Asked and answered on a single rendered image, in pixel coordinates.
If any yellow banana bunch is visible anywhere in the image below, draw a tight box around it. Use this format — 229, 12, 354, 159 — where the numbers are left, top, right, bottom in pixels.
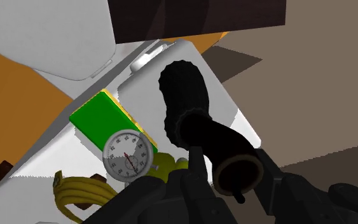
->
52, 169, 119, 224

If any yellow-green round fruit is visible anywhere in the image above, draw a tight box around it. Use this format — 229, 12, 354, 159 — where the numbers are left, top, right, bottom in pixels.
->
149, 151, 189, 184

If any white toilet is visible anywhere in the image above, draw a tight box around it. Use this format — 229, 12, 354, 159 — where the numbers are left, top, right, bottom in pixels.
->
0, 0, 262, 224

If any small brown flat object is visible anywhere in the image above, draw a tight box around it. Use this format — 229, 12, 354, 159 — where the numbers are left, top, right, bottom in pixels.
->
73, 173, 107, 211

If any silver stopwatch with white dial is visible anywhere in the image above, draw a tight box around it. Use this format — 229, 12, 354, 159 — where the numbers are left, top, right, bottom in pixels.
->
102, 129, 160, 183

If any black bent tube-shaped object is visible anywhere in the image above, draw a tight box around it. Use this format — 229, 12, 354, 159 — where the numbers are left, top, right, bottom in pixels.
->
158, 59, 265, 204

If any green box with yellow edge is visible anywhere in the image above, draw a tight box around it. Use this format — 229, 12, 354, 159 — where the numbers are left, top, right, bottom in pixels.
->
69, 88, 159, 155

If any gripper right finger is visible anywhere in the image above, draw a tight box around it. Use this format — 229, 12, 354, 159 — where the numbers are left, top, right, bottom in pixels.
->
254, 148, 358, 224

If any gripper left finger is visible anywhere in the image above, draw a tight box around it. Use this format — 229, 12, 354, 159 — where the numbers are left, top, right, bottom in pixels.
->
82, 146, 238, 224

